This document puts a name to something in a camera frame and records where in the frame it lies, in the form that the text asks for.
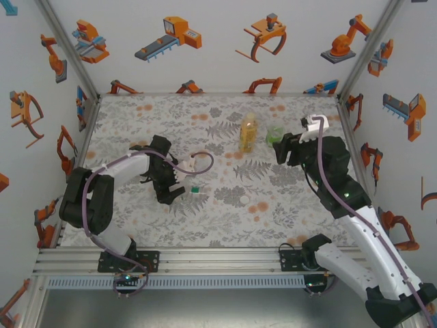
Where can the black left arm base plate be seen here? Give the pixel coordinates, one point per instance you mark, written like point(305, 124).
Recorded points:
point(152, 261)

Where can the aluminium frame rail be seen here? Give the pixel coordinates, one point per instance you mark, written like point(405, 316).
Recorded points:
point(352, 153)
point(84, 147)
point(218, 94)

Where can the aluminium frame post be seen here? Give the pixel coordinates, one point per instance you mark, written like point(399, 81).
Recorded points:
point(34, 300)
point(371, 44)
point(69, 44)

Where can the green tinted plastic bottle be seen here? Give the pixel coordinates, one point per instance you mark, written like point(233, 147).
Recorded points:
point(274, 136)

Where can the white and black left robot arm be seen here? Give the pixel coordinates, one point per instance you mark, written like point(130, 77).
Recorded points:
point(119, 167)

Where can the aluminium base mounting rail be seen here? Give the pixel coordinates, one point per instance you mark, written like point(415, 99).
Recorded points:
point(218, 261)

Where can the orange tea bottle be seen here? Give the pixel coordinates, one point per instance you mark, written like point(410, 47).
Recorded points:
point(247, 136)

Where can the floral table mat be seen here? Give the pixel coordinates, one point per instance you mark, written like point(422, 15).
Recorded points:
point(153, 119)

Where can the clear plastic bottle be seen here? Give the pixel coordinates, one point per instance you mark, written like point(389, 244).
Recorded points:
point(201, 196)

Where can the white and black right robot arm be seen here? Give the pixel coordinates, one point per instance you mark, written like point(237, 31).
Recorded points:
point(368, 239)

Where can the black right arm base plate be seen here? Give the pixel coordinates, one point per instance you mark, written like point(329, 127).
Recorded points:
point(288, 263)

